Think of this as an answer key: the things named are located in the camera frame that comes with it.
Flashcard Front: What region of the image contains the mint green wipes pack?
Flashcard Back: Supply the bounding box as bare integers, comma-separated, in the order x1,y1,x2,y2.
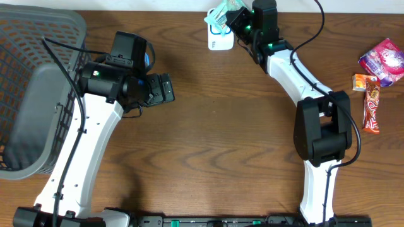
204,0,247,36

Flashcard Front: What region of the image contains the orange white tissue pack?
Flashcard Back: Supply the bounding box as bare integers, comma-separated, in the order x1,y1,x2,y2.
352,74,367,91

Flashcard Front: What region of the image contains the red purple pad pack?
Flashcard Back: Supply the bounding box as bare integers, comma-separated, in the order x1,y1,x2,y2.
358,38,403,87

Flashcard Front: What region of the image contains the red orange chocolate bar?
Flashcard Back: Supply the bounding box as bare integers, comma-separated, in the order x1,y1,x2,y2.
363,78,380,134

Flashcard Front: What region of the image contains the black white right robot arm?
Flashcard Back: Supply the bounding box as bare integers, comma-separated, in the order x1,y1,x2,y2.
225,1,352,226

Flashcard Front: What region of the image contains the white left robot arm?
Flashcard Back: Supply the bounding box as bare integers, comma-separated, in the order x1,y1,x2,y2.
13,62,175,226

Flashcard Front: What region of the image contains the white barcode scanner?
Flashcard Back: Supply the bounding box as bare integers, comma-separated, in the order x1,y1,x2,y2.
207,8,234,50

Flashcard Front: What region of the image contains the dark grey plastic basket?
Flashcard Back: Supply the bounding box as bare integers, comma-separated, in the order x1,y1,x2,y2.
1,4,90,180

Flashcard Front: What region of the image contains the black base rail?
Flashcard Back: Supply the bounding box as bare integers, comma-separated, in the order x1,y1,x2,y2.
136,216,372,227

